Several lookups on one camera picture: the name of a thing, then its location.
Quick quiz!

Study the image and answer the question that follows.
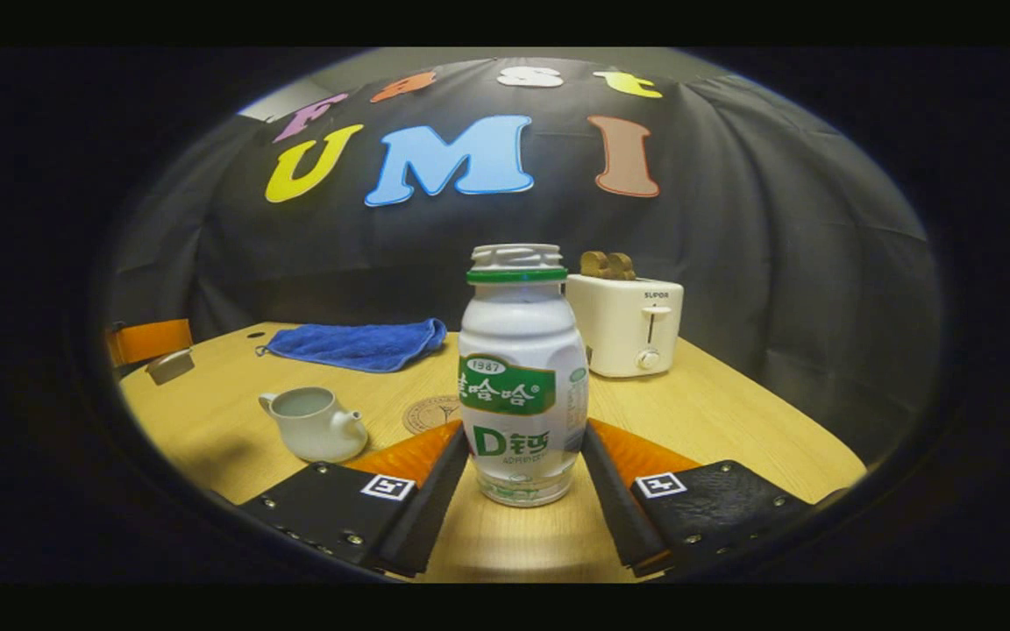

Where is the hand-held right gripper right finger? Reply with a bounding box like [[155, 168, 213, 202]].
[[581, 419, 813, 579]]

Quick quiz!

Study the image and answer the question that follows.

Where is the blue towel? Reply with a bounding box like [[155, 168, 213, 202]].
[[255, 318, 448, 374]]

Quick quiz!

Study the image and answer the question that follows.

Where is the white green-label water bottle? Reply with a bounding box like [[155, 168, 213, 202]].
[[458, 244, 591, 508]]

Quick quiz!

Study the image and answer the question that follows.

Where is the white toaster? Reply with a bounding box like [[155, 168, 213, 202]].
[[565, 273, 685, 379]]

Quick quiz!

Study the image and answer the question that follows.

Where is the black backdrop cloth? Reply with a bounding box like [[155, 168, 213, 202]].
[[106, 57, 944, 457]]

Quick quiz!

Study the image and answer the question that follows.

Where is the round brown coaster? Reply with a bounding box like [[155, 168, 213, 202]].
[[402, 394, 464, 436]]

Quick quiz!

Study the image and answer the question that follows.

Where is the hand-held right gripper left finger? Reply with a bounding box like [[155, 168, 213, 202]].
[[238, 419, 471, 579]]

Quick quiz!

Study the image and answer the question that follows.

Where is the white ceramic teacup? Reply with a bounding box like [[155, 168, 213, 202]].
[[258, 386, 370, 464]]

